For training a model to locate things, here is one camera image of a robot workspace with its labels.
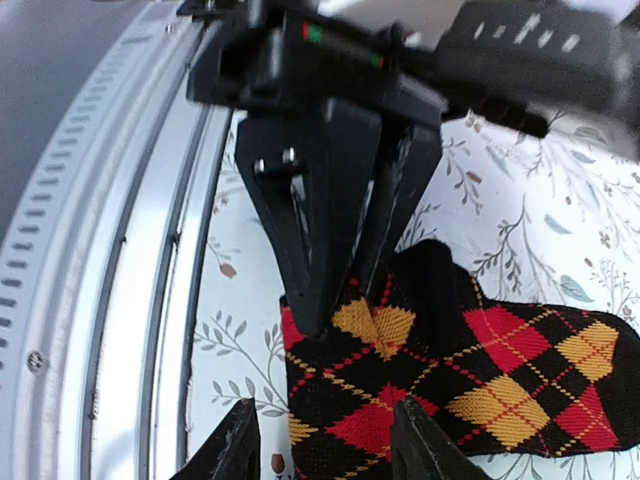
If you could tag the floral table mat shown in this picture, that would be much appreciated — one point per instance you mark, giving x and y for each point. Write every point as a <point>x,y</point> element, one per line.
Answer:
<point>553,220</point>

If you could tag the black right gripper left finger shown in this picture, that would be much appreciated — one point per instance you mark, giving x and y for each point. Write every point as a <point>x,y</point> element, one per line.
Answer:
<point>231,452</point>

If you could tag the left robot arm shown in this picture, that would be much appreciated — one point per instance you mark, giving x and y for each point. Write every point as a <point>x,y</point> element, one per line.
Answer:
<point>539,54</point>

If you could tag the black red orange argyle sock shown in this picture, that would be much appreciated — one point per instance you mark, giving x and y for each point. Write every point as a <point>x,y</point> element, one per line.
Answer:
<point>497,377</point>

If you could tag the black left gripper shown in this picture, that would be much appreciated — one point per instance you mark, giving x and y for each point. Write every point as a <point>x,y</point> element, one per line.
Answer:
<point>308,174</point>

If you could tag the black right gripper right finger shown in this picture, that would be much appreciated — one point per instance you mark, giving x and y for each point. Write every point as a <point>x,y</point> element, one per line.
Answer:
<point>422,451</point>

